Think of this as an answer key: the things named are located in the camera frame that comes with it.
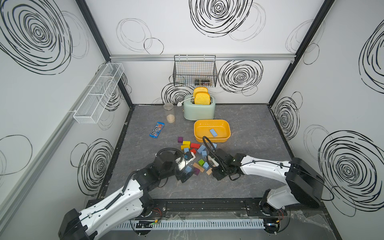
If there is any long blue block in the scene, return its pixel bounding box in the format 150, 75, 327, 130
210, 129, 218, 138
197, 145, 207, 155

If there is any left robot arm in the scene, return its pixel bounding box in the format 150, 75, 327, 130
58, 148, 196, 240

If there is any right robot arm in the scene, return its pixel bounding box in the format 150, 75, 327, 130
206, 149, 325, 216

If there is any yellow bar block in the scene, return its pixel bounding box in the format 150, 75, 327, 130
181, 145, 190, 151

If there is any thin wood plank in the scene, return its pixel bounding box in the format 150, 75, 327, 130
193, 163, 205, 173

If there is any purple cube bottom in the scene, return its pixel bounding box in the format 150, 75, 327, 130
194, 168, 200, 176

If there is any long red block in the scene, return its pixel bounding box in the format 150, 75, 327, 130
190, 143, 201, 149

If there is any yellow plastic tub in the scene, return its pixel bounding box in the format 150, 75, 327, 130
194, 120, 231, 143

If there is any blue candy bag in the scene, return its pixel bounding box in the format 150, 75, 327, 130
149, 122, 165, 139

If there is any mint green toaster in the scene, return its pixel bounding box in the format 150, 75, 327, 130
183, 95, 216, 121

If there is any yellow toast slice front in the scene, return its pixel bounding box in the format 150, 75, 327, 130
194, 92, 211, 105

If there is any yellow toast slice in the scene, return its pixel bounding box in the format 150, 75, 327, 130
193, 87, 208, 97
194, 92, 211, 105

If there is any yellow toast slice back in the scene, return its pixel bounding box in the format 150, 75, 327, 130
193, 87, 208, 97

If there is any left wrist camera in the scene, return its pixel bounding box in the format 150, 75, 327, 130
178, 152, 196, 170

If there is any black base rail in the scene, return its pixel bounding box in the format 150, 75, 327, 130
85, 197, 326, 217

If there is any white slotted cable duct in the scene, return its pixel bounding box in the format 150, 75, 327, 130
113, 219, 265, 231

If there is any black wire wall basket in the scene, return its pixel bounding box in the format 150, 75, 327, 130
173, 55, 218, 88

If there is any white wire wall shelf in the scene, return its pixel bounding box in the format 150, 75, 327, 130
74, 63, 124, 124

